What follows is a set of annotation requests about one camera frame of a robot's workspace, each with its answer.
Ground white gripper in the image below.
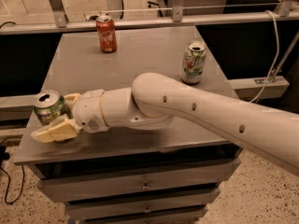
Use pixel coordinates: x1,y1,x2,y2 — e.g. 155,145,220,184
31,90,109,143

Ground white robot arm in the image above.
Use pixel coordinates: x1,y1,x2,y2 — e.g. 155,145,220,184
32,73,299,175

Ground red cola can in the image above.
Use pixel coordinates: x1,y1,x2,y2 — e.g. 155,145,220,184
96,15,117,53

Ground white green soda can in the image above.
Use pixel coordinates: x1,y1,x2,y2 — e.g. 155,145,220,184
180,40,206,85

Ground top grey drawer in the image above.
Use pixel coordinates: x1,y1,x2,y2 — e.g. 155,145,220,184
37,158,240,203

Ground grey drawer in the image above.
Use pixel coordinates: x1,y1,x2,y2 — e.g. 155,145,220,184
84,205,207,224
37,158,240,203
66,188,220,220

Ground grey drawer cabinet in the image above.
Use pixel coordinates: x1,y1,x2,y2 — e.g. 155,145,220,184
14,26,239,224

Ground middle grey drawer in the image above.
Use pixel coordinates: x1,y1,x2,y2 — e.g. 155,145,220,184
66,188,220,220

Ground bottom grey drawer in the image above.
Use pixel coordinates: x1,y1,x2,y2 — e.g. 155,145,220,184
84,205,207,224

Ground grey metal rail frame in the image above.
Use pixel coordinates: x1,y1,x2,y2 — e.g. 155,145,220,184
0,0,298,112

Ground black floor cable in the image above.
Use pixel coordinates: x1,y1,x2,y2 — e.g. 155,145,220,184
0,136,26,205

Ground white cable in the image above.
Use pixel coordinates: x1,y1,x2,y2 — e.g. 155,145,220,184
249,9,281,105

